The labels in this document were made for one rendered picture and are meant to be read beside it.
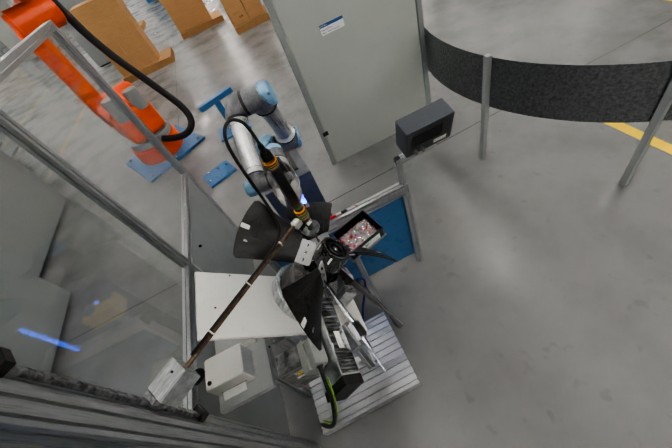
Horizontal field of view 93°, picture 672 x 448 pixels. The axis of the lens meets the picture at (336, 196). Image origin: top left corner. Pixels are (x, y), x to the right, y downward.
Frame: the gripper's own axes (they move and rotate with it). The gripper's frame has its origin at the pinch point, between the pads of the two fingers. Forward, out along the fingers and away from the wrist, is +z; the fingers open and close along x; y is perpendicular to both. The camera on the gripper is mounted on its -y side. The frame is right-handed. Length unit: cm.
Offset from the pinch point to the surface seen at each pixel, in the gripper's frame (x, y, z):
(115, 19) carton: 208, 26, -782
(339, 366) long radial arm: 10, 35, 42
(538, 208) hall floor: -150, 148, -32
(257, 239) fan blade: 17.6, 9.6, -0.1
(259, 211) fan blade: 13.3, 6.2, -9.1
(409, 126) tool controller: -61, 24, -36
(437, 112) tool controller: -76, 24, -36
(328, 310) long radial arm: 7.2, 37.2, 21.6
